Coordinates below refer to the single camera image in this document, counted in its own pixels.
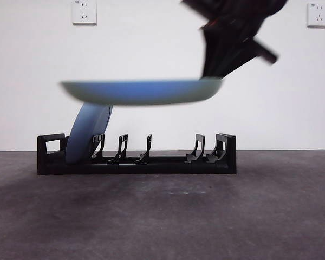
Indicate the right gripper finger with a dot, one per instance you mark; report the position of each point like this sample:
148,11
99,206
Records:
233,57
210,51

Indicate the black plate rack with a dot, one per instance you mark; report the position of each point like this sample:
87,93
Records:
165,169

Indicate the white wall socket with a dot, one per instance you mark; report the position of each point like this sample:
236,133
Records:
84,12
318,15

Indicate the blue round plate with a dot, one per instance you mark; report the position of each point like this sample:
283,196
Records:
81,135

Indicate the green round plate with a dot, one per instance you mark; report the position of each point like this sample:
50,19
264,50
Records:
140,94

